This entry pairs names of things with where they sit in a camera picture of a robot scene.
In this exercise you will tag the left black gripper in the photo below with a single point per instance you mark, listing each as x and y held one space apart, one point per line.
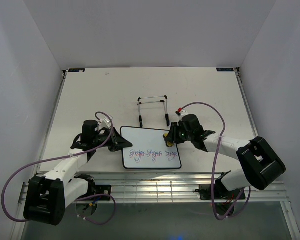
117 142

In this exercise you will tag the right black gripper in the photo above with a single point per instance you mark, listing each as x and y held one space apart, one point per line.
173 137

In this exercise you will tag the yellow bone-shaped eraser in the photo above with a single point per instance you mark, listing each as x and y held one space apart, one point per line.
168 142

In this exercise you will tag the small black-framed whiteboard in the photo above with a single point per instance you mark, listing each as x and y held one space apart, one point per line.
149 150

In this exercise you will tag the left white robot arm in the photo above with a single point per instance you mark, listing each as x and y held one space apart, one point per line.
49 195

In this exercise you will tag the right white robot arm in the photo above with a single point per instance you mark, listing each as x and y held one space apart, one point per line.
260 165

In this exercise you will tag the right blue corner label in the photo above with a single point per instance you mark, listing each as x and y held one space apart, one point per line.
224 69

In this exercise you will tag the blue corner label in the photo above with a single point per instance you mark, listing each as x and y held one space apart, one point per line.
76 70
224 69

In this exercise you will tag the left blue corner label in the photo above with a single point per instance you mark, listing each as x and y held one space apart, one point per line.
76 70

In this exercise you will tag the metal wire whiteboard stand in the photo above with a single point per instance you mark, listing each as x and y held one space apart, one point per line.
151 103

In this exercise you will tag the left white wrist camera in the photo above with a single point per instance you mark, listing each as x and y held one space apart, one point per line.
106 122

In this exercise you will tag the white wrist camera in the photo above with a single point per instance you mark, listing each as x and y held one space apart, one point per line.
181 112
106 122

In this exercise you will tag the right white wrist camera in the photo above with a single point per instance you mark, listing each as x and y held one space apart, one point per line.
181 112

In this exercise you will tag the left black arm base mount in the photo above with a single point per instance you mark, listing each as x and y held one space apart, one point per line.
102 189

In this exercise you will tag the aluminium rail frame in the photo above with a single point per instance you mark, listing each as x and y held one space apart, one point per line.
155 188

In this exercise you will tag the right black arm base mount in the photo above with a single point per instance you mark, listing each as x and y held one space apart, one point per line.
204 191

